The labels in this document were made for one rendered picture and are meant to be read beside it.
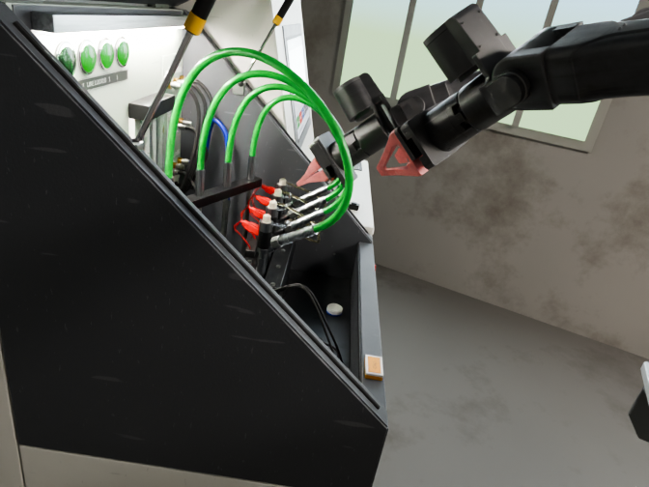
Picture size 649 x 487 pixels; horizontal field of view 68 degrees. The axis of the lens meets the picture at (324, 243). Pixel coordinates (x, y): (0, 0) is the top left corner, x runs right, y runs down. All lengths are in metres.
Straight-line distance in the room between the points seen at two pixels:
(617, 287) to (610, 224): 0.37
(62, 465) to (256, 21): 0.99
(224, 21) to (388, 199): 2.12
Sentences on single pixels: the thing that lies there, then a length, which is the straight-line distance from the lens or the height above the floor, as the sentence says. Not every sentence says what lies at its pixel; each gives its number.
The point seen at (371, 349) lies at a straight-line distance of 0.92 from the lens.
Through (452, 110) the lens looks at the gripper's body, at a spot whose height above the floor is 1.41.
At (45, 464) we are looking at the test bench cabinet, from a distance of 1.00.
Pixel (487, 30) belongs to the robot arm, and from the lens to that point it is 0.59.
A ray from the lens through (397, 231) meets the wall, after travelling 3.23.
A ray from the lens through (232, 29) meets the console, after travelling 1.28.
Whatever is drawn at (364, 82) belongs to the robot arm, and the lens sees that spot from 0.87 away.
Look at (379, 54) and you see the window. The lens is 3.07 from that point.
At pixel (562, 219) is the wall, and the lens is 3.05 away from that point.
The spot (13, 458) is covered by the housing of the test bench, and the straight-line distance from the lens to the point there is 1.02.
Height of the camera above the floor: 1.49
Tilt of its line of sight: 25 degrees down
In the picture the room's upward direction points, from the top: 10 degrees clockwise
